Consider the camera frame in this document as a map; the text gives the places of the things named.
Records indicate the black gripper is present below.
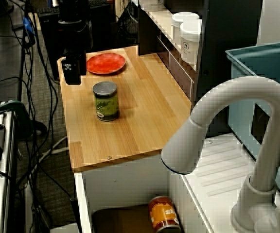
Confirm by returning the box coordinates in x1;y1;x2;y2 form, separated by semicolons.
58;19;94;85

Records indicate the green pea can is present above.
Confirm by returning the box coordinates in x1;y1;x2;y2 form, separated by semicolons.
92;81;120;122

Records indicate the red round plate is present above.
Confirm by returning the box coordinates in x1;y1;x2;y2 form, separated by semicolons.
86;53;126;75

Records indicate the black computer tower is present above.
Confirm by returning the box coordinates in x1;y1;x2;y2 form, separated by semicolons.
37;7;82;82

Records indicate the blue plug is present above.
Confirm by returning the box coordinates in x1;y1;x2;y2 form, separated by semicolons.
23;17;36;37

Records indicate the green clamp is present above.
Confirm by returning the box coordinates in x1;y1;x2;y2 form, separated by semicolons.
0;100;34;139

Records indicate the pale shelf board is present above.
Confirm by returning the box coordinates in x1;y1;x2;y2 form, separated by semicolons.
140;4;199;72

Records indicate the dark tile backsplash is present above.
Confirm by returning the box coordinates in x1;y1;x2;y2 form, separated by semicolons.
156;36;194;101

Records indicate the plain white lidded jar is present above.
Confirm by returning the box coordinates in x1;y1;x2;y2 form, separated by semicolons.
171;12;200;47

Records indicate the white jar printed label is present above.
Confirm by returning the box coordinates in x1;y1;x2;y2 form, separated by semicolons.
179;20;203;66

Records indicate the white sink unit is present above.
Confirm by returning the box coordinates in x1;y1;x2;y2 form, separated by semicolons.
73;133;280;233

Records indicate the teal plastic bin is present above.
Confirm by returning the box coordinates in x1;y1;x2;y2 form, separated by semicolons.
225;41;280;207

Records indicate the orange soup can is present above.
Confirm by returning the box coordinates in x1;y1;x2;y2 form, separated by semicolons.
148;196;181;233

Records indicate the white curved faucet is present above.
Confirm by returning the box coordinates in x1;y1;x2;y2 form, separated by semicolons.
160;76;280;233

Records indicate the black wire mesh panel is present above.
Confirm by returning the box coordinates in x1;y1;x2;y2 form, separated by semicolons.
117;0;140;47

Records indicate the white floor cable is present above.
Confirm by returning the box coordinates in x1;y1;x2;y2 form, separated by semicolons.
39;135;70;161

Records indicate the aluminium frame rail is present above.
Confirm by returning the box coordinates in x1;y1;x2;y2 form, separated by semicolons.
0;103;18;233

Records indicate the black hutch frame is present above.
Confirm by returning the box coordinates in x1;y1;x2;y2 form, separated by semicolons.
137;0;263;138

